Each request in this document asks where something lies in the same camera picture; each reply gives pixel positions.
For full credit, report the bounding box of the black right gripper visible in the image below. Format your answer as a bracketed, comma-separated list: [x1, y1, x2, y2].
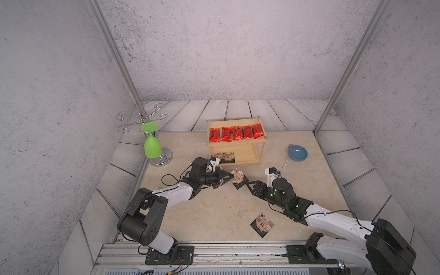
[246, 180, 288, 212]

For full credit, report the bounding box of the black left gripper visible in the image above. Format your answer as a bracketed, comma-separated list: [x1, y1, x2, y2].
[198, 167, 234, 189]

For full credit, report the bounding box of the black floral tea bag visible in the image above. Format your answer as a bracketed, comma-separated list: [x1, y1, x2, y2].
[211, 152, 225, 164]
[220, 152, 235, 163]
[250, 213, 275, 238]
[231, 168, 249, 190]

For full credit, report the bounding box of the red tea bag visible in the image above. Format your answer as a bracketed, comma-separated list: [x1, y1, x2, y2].
[251, 123, 265, 139]
[242, 126, 254, 139]
[221, 127, 233, 142]
[232, 127, 244, 140]
[209, 128, 221, 142]

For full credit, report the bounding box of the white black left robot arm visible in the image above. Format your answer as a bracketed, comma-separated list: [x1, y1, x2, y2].
[117, 157, 234, 265]

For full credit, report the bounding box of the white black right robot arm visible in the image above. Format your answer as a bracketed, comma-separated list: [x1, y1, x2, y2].
[246, 177, 417, 275]

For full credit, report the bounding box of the wooden two-tier shelf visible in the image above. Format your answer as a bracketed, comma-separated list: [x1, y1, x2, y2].
[207, 117, 267, 166]

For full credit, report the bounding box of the blue ceramic bowl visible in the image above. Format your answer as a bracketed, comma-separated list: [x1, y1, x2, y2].
[288, 145, 308, 162]

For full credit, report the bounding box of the green plastic wine glass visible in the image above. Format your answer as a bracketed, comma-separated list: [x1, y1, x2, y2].
[140, 122, 162, 159]

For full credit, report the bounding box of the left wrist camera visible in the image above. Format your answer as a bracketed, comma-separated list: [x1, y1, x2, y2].
[206, 158, 219, 173]

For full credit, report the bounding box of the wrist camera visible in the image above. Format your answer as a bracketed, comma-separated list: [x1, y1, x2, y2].
[206, 158, 219, 173]
[265, 167, 281, 188]

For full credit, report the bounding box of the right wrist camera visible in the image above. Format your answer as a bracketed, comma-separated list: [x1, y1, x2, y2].
[265, 167, 281, 188]

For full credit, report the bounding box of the white handled fork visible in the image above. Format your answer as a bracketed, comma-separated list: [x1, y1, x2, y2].
[284, 144, 292, 166]

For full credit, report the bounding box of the silver wire glass rack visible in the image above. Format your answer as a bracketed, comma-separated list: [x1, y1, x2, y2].
[118, 103, 173, 166]

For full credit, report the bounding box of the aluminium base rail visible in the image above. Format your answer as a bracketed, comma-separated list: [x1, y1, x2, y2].
[89, 240, 393, 275]

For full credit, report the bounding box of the left aluminium frame post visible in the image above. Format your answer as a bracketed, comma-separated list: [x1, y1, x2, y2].
[86, 0, 146, 119]

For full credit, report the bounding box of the aluminium frame post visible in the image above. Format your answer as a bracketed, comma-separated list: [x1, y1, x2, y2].
[86, 0, 146, 119]
[313, 0, 392, 136]

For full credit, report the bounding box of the right aluminium frame post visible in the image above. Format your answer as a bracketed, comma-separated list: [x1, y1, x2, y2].
[313, 0, 392, 136]

